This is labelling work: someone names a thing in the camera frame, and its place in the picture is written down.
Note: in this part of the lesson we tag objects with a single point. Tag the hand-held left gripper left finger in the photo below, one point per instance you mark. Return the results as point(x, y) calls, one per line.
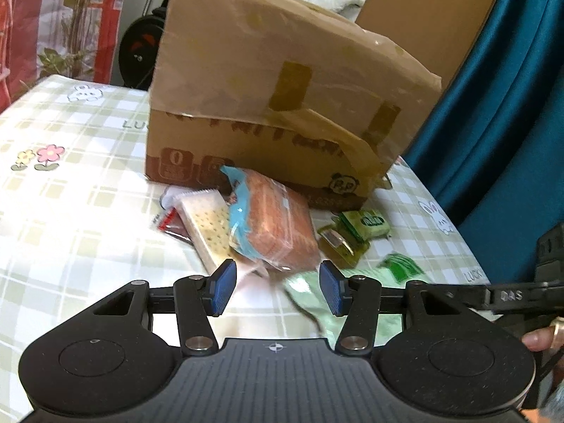
point(222, 286)

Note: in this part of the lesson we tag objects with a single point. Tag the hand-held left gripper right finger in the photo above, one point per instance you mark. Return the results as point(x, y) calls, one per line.
point(332, 288)

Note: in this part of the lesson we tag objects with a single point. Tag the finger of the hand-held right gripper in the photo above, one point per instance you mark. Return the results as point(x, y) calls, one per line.
point(511, 295)

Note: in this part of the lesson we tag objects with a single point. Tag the pale green snack bag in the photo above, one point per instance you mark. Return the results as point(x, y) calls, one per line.
point(308, 295)

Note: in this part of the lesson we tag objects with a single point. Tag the brown biscuit packet blue wrapper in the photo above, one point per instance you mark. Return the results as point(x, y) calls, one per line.
point(273, 216)

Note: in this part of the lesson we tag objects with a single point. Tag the brown cardboard box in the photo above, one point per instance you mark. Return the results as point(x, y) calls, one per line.
point(246, 75)

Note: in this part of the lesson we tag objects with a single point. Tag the person's right forearm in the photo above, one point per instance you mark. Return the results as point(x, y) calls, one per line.
point(553, 405)

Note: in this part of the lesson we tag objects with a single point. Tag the person's right hand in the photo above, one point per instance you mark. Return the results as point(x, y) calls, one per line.
point(535, 339)

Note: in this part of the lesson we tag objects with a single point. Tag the olive green packet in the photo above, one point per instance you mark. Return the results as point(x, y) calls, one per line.
point(335, 238)

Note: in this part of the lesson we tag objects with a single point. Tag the white cracker packet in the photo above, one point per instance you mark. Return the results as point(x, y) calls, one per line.
point(205, 224)

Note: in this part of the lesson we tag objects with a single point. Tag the dark green packet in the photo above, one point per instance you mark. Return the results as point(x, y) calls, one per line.
point(403, 266)

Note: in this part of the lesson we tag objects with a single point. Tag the light green small packet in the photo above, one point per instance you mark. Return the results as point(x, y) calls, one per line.
point(372, 224)

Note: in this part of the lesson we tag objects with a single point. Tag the small red packet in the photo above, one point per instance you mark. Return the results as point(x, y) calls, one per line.
point(169, 224)

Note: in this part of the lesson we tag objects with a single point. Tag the teal curtain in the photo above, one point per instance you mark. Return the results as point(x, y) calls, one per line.
point(506, 119)

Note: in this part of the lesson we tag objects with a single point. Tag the green checkered tablecloth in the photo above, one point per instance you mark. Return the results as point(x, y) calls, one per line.
point(88, 229)

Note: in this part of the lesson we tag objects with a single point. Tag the black exercise bike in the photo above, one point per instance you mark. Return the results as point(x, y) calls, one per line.
point(139, 53)

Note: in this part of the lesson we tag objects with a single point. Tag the wooden panel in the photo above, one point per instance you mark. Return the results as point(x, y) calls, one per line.
point(432, 9)

